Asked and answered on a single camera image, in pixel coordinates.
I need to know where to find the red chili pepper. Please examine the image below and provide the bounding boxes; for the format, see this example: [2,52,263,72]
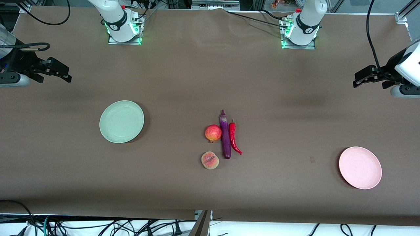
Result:
[229,119,243,155]

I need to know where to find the long purple eggplant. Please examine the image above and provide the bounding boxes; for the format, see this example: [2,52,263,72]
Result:
[219,109,232,160]

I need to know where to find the red pomegranate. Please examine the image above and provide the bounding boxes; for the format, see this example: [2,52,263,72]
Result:
[205,124,222,143]

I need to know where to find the pink yellow peach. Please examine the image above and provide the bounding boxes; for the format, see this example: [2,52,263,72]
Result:
[201,151,220,170]

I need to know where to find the diagonal aluminium profile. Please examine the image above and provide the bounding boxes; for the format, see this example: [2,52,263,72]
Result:
[399,0,420,16]

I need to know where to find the light green round plate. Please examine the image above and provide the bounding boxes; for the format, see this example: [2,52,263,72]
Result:
[99,100,145,144]

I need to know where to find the pink round plate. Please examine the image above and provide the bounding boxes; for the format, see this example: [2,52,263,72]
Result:
[339,146,383,190]

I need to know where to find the brown table cover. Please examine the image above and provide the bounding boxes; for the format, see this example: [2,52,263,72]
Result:
[0,6,420,226]

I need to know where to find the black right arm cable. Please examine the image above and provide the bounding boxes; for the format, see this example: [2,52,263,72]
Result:
[0,0,71,52]

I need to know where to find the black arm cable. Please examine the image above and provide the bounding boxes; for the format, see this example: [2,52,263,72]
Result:
[366,0,399,82]
[0,0,71,52]

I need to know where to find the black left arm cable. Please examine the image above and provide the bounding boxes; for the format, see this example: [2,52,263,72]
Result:
[366,0,399,82]

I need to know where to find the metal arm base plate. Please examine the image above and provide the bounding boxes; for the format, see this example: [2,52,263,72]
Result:
[281,16,316,50]
[108,15,142,45]

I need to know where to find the black cable on table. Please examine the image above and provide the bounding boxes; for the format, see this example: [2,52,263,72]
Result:
[226,10,291,29]

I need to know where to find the black looped floor cable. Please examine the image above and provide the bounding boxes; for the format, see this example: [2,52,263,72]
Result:
[0,200,37,236]

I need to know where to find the aluminium frame bar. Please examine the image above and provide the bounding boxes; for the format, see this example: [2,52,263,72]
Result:
[191,0,241,11]

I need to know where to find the aluminium frame post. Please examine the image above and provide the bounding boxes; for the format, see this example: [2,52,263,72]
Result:
[189,210,213,236]

